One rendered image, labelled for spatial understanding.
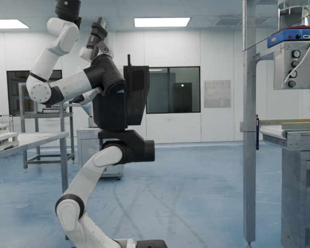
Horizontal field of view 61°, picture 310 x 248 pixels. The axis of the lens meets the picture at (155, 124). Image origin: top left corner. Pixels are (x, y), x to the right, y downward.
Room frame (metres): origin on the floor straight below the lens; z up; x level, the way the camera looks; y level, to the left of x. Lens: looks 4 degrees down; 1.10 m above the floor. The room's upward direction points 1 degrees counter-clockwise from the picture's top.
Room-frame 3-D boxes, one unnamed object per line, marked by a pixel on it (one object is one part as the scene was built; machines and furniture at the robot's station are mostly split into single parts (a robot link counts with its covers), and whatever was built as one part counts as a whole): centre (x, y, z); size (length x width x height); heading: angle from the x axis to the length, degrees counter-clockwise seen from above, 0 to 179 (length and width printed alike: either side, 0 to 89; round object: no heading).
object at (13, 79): (6.45, 2.89, 1.43); 1.32 x 0.01 x 1.11; 93
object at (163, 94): (6.61, -0.47, 1.43); 1.38 x 0.01 x 1.16; 93
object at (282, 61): (1.36, -0.75, 1.25); 0.22 x 0.11 x 0.20; 92
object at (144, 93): (1.35, 0.18, 1.15); 0.34 x 0.30 x 0.36; 4
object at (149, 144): (1.36, 0.15, 0.88); 0.28 x 0.13 x 0.18; 94
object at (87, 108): (4.04, 0.87, 0.95); 0.49 x 0.36 x 0.37; 93
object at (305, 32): (1.45, -0.76, 1.43); 0.21 x 0.20 x 0.09; 2
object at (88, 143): (3.99, 0.82, 0.38); 0.63 x 0.57 x 0.76; 93
